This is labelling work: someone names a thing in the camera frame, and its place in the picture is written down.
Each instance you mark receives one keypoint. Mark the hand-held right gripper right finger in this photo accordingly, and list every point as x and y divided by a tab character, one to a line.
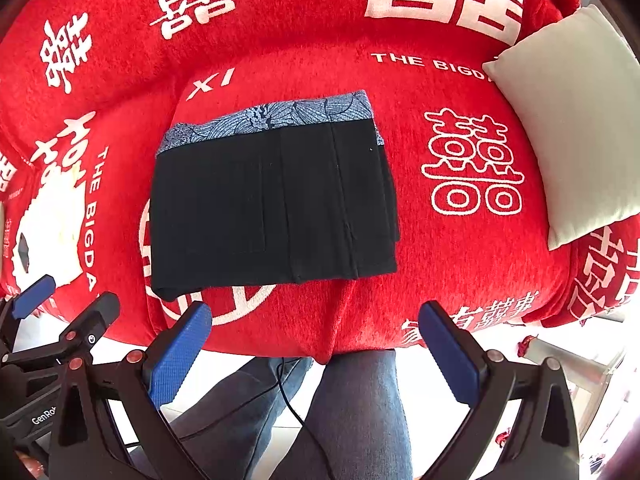
450	352

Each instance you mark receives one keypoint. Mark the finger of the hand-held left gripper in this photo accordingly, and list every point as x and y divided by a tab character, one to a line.
95	320
34	297

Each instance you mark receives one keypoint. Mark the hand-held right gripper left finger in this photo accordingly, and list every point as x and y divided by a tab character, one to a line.
180	355

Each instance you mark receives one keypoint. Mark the black pants with patterned waistband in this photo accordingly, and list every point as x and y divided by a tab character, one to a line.
275	200

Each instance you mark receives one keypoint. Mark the person's right leg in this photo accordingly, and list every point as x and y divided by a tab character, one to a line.
355	410

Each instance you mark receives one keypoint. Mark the white cushion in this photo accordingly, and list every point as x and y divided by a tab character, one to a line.
575	135

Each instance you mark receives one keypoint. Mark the red printed blanket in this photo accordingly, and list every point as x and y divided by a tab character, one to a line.
325	50

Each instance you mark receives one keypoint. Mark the grey metal frame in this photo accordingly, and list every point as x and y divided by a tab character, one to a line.
575	362

